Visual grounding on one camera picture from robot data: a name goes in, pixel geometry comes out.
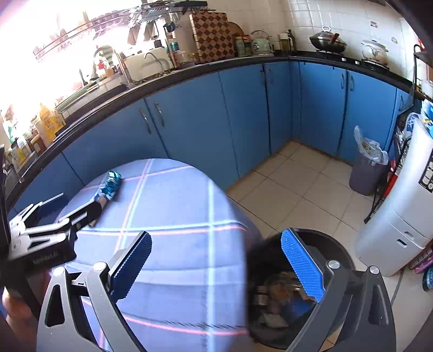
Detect green kettle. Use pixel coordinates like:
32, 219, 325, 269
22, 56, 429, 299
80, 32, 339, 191
250, 30, 275, 56

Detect teal foil wrapper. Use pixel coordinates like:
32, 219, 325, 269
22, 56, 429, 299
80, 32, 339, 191
96, 171, 122, 204

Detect blue kitchen cabinets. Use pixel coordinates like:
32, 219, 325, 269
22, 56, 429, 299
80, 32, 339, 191
7, 56, 412, 217

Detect black wok with lid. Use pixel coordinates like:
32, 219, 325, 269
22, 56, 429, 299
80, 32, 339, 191
309, 25, 348, 54

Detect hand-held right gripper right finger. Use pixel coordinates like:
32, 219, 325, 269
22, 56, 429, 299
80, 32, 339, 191
281, 228, 396, 352

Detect white floor-standing appliance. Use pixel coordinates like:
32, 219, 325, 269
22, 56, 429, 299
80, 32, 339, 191
355, 118, 433, 277

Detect glass press jug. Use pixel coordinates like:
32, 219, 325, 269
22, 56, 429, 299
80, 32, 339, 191
279, 30, 297, 55

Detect pink plastic item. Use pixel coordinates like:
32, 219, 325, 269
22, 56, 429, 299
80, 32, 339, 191
409, 249, 433, 271

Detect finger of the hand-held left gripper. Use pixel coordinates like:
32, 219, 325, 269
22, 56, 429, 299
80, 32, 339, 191
25, 202, 104, 242
8, 193, 65, 234

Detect black gas stove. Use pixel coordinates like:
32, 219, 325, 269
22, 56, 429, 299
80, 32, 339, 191
314, 51, 390, 70

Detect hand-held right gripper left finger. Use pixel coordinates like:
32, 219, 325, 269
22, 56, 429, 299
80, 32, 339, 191
37, 231, 153, 352

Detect blue snack packet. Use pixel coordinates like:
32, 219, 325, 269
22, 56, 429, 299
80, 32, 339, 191
421, 102, 433, 133

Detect large yellow bottle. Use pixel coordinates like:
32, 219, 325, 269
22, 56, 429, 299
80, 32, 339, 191
35, 103, 67, 146

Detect pile of discarded wrappers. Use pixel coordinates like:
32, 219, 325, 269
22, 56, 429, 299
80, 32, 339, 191
252, 271, 316, 330

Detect clear plastic bin liner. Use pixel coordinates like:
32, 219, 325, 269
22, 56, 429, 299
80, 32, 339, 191
354, 126, 389, 166

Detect green bottle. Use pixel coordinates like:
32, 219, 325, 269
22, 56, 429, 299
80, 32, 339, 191
167, 37, 180, 63

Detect black round waste bin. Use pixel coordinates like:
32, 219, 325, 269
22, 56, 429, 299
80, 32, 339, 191
247, 228, 356, 351

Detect blue plaid tablecloth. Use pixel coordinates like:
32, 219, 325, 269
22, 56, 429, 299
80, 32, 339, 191
7, 157, 251, 352

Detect checkered cutting board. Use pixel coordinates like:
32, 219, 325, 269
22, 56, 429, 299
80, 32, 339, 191
189, 12, 236, 63

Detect brown sauce bottle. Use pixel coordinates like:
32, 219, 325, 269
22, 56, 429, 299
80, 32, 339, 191
27, 130, 46, 155

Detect wall-mounted utensil rack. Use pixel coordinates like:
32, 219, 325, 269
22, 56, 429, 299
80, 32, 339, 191
142, 0, 208, 21

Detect white lidded pot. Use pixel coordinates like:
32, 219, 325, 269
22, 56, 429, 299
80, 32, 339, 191
360, 39, 389, 65

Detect grey waste bin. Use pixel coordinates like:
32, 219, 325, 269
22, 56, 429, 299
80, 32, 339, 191
349, 149, 389, 196

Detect grey cable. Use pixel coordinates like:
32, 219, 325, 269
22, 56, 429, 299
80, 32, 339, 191
389, 267, 405, 305

